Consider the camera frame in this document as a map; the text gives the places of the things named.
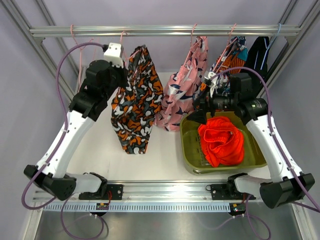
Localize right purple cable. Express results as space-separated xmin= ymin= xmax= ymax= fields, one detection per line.
xmin=199 ymin=66 xmax=320 ymax=238

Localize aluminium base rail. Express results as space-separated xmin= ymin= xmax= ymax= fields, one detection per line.
xmin=31 ymin=180 xmax=243 ymax=203

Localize camouflage shorts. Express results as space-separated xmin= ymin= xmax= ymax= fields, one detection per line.
xmin=110 ymin=45 xmax=164 ymax=155

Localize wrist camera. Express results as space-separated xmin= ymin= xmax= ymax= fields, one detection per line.
xmin=202 ymin=71 xmax=221 ymax=97
xmin=102 ymin=42 xmax=124 ymax=69

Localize right aluminium frame post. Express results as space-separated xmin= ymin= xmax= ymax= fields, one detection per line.
xmin=266 ymin=0 xmax=320 ymax=90

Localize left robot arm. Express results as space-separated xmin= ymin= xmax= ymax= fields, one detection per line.
xmin=23 ymin=60 xmax=127 ymax=201

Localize olive green plastic bin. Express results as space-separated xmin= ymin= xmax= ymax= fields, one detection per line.
xmin=180 ymin=111 xmax=267 ymax=175

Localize pink hanger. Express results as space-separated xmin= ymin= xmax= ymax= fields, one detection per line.
xmin=214 ymin=23 xmax=237 ymax=70
xmin=70 ymin=24 xmax=100 ymax=92
xmin=182 ymin=23 xmax=203 ymax=70
xmin=119 ymin=29 xmax=146 ymax=68

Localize aluminium frame post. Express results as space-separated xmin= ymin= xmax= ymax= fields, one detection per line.
xmin=0 ymin=0 xmax=79 ymax=102
xmin=266 ymin=0 xmax=320 ymax=90

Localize blue orange patterned shorts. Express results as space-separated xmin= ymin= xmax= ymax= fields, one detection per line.
xmin=209 ymin=36 xmax=248 ymax=96

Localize white slotted cable duct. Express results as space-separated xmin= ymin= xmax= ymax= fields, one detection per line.
xmin=44 ymin=202 xmax=231 ymax=213

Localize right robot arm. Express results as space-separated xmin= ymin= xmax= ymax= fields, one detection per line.
xmin=186 ymin=67 xmax=320 ymax=212

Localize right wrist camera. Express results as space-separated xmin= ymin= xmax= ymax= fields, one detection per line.
xmin=202 ymin=71 xmax=221 ymax=97

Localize pink shark print shorts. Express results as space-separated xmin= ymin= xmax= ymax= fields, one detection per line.
xmin=154 ymin=36 xmax=209 ymax=132

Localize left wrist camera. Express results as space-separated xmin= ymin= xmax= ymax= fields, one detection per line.
xmin=102 ymin=42 xmax=124 ymax=69

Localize left aluminium frame post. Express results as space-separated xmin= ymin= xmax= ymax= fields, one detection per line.
xmin=0 ymin=0 xmax=79 ymax=102

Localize aluminium hanging rail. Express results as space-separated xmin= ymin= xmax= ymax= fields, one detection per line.
xmin=31 ymin=24 xmax=298 ymax=38

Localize black shorts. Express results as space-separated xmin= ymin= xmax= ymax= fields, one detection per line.
xmin=244 ymin=36 xmax=270 ymax=79

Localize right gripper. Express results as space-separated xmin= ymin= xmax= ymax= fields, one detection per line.
xmin=186 ymin=85 xmax=238 ymax=125

